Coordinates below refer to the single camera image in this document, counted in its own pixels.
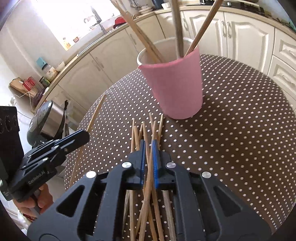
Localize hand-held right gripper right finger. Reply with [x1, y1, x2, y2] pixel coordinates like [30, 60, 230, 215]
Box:
[152, 140, 271, 241]

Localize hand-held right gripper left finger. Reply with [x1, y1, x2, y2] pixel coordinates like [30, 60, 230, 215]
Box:
[28, 139, 146, 241]

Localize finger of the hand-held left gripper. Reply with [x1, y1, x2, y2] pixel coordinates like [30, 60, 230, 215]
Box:
[59, 130, 90, 147]
[57, 137, 90, 166]

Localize wooden chopstick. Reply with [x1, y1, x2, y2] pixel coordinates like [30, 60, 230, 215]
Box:
[110, 0, 161, 63]
[116, 0, 165, 62]
[171, 0, 184, 57]
[69, 94, 107, 186]
[184, 0, 224, 56]
[136, 120, 158, 241]

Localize group of wooden chopsticks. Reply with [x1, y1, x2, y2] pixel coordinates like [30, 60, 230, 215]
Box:
[122, 112, 173, 241]

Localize pink cup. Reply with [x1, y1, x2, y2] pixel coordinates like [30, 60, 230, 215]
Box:
[136, 37, 204, 120]

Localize person's left hand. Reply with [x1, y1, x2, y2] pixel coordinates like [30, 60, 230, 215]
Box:
[14, 183, 53, 217]

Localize silver black rice cooker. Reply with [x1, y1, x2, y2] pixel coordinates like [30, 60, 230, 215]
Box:
[26, 100, 70, 149]

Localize large jar black lid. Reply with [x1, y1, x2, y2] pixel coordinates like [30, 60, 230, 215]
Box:
[42, 64, 58, 80]

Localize red container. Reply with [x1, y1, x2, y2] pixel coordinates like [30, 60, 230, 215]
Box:
[23, 77, 35, 91]

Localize wooden cutting board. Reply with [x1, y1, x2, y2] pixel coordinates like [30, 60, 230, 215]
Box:
[9, 79, 31, 93]

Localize chrome faucet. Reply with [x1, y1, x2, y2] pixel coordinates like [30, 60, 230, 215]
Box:
[84, 7, 108, 35]

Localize window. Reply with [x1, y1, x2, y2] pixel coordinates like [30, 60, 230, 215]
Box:
[32, 0, 121, 49]

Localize cream base cabinets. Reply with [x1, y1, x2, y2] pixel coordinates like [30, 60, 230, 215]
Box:
[35, 5, 296, 116]

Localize black gas stove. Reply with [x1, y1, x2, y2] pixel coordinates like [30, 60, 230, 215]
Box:
[199, 0, 265, 13]

